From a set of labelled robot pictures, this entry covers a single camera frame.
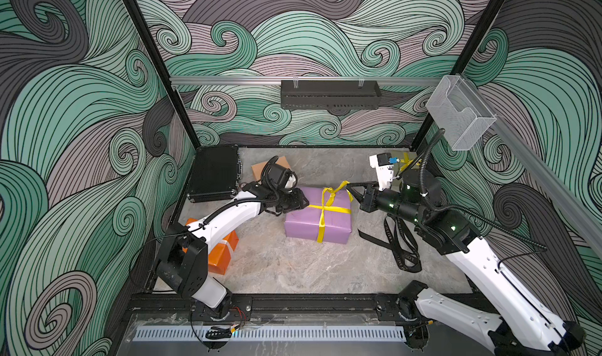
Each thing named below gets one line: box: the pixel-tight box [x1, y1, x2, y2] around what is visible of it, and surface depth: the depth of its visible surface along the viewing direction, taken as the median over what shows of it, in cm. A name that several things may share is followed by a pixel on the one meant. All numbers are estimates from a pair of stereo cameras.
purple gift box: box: [284, 186, 352, 245], surface depth 82 cm
